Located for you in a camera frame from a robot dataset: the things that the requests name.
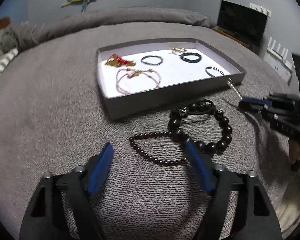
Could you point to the grey shallow tray box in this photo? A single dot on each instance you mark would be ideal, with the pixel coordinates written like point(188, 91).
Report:
point(143, 75)

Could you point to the white wall hook rack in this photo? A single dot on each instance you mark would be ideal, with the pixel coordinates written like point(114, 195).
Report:
point(260, 9)

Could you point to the black television screen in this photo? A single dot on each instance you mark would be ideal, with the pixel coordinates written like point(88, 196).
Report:
point(242, 21)

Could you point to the grey rolled duvet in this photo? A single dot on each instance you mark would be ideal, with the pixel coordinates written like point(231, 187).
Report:
point(23, 36)

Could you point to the white pearl hair clip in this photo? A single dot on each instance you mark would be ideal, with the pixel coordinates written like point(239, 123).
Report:
point(234, 88)

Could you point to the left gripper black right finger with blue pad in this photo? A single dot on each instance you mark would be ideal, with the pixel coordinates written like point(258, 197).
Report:
point(255, 217)

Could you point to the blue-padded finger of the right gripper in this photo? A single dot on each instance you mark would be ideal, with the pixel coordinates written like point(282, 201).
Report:
point(257, 101)

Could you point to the white wifi router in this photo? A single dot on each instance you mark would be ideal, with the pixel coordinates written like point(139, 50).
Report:
point(276, 57)

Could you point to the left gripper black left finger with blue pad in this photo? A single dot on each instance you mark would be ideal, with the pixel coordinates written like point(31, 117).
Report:
point(45, 218)

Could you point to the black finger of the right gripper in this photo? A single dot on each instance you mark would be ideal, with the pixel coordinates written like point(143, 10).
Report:
point(252, 106)

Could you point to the grey white striped pillow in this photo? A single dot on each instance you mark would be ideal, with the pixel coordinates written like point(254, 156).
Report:
point(7, 58)

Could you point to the wooden tv stand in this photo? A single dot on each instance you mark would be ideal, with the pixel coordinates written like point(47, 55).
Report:
point(232, 37)

